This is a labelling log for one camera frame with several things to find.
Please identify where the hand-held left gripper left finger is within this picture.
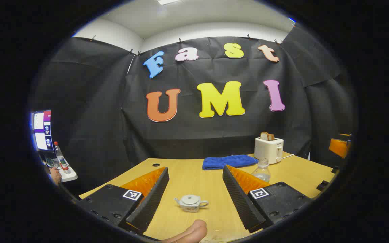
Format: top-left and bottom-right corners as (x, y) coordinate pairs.
(76, 166), (170, 236)

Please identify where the computer monitor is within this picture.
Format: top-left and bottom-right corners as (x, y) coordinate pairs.
(31, 110), (54, 152)

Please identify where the clear green label water bottle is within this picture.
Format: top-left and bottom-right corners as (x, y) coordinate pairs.
(251, 158), (271, 183)

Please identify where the black backdrop cloth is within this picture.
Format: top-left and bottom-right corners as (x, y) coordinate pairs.
(29, 25), (357, 199)

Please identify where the white side table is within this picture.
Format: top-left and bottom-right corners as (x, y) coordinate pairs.
(48, 158), (78, 183)

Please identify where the red cap plastic bottle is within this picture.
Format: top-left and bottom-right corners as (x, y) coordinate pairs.
(53, 141), (71, 174)

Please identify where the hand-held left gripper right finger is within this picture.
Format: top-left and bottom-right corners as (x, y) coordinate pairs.
(222, 165), (313, 233)

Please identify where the blue towel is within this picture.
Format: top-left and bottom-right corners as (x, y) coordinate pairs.
(202, 155), (259, 170)

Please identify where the white toaster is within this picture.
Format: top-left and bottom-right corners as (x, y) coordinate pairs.
(254, 137), (284, 165)

